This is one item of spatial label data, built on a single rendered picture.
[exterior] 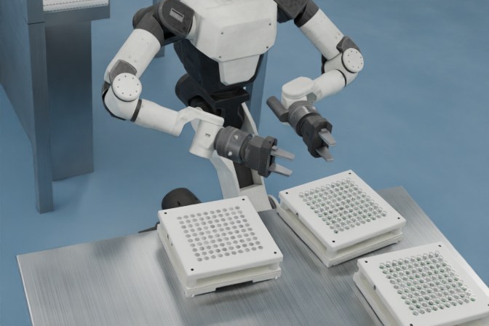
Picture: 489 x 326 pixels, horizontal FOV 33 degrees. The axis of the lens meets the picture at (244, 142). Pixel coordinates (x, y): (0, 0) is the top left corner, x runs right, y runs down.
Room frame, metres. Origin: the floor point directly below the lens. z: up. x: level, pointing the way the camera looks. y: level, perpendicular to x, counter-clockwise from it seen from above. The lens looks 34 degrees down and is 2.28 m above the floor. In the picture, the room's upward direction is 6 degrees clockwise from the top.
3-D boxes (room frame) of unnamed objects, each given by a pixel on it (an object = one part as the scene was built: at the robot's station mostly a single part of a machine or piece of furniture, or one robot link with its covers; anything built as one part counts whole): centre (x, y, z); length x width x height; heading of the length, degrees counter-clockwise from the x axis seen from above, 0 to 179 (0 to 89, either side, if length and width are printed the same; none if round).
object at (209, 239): (1.54, 0.04, 0.93); 0.25 x 0.24 x 0.02; 115
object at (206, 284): (1.54, 0.04, 0.88); 0.24 x 0.24 x 0.02; 25
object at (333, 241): (1.71, -0.28, 0.93); 0.25 x 0.24 x 0.02; 125
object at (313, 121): (1.97, -0.19, 1.00); 0.12 x 0.10 x 0.13; 26
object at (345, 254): (1.71, -0.28, 0.88); 0.24 x 0.24 x 0.02; 35
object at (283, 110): (2.07, -0.13, 0.99); 0.11 x 0.11 x 0.11; 26
